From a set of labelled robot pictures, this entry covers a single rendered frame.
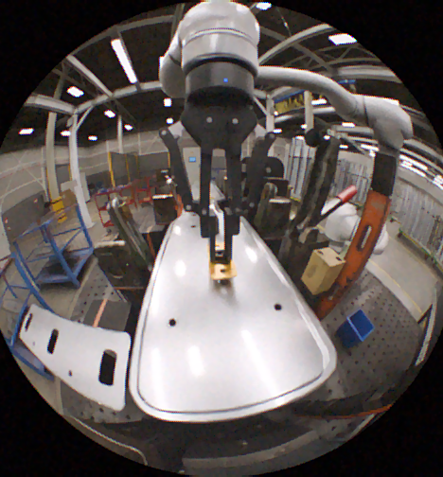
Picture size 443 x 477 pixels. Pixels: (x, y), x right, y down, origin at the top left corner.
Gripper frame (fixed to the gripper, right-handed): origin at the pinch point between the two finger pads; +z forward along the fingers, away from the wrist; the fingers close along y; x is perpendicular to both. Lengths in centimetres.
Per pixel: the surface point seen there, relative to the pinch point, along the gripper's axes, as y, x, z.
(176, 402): 6.5, 17.9, 6.1
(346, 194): -23.1, 0.8, -7.1
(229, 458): 3.1, 25.1, 6.1
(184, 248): 6.3, -6.5, 6.0
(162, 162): 195, -767, -41
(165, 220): 17.8, -38.0, 11.8
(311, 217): -13.6, 1.8, -3.0
